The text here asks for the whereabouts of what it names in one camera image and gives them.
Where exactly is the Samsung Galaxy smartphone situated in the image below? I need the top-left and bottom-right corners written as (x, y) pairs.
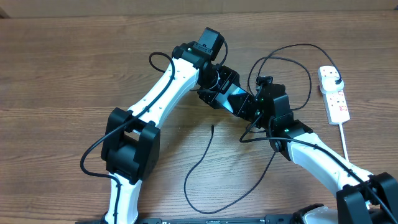
top-left (215, 84), bottom-right (247, 113)

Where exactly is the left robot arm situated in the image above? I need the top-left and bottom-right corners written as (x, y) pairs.
top-left (101, 27), bottom-right (239, 223)

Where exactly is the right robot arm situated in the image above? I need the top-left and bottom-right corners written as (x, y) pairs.
top-left (225, 84), bottom-right (397, 223)

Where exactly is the white charger plug adapter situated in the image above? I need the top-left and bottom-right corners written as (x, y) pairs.
top-left (320, 77), bottom-right (345, 94)

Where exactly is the white power strip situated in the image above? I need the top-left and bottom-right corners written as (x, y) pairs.
top-left (318, 66), bottom-right (350, 125)

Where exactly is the black USB charging cable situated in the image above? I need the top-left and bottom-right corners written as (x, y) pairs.
top-left (183, 44), bottom-right (344, 215)

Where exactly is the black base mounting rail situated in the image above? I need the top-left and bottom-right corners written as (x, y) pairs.
top-left (74, 213), bottom-right (312, 224)

